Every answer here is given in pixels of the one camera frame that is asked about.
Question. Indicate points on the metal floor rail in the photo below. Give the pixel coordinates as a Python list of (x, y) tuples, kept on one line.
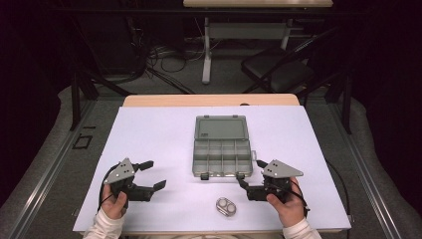
[(365, 172), (49, 169)]

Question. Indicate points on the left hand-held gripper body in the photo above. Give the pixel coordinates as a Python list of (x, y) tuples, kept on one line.
[(123, 172)]

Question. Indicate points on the white table mat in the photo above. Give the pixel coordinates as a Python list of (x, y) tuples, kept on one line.
[(166, 139)]

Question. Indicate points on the black folding chair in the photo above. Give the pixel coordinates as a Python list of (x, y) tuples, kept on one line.
[(285, 71)]

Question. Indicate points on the small clear lens case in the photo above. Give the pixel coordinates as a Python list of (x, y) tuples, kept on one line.
[(226, 206)]

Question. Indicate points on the grey plastic compartment box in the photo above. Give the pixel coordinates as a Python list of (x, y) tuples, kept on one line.
[(221, 149)]

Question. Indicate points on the white desk with legs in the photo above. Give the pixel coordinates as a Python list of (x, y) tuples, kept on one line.
[(252, 31)]

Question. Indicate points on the person's right hand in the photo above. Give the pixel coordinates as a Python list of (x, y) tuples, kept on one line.
[(288, 210)]

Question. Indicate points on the black metal stand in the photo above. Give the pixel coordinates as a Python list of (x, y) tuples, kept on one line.
[(346, 103), (75, 99)]

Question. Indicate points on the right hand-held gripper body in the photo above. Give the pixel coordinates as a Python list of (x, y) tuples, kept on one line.
[(280, 171)]

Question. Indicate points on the person's left hand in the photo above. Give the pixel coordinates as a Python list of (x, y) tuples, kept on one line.
[(112, 207)]

